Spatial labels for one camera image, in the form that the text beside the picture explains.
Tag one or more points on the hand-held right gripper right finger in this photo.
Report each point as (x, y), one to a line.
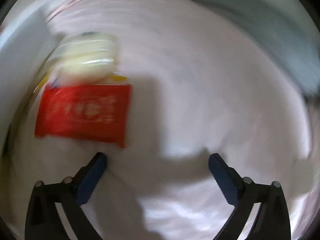
(223, 180)

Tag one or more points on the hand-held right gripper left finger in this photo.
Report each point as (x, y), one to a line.
(91, 180)

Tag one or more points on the red snack packet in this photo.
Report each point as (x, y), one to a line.
(82, 112)

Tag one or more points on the clear jar of white candies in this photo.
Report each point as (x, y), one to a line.
(87, 60)

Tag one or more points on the grey blanket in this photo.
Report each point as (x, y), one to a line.
(262, 12)

